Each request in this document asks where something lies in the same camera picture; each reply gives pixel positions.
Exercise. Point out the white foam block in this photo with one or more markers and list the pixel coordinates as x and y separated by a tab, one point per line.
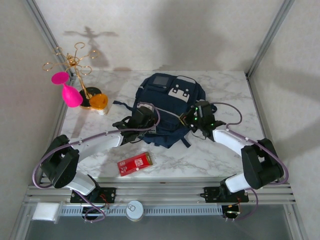
46	212

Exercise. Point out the navy blue backpack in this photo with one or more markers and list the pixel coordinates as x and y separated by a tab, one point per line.
167	112

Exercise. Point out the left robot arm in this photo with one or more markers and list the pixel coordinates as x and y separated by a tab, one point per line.
100	143

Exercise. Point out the aluminium frame rail base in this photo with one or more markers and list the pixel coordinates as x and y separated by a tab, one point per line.
160	188

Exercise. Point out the red carton box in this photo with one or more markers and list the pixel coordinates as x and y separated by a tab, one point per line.
135	165

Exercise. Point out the pink goblet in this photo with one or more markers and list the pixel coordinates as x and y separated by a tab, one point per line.
70	96

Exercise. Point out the orange translucent cup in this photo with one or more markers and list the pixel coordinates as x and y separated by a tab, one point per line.
98	101

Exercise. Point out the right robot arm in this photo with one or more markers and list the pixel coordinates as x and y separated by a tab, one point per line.
260	167

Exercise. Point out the aluminium frame post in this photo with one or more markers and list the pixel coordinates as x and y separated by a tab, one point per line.
47	30
270	32

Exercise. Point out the silver tin can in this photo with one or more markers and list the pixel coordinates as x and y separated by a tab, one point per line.
134	210

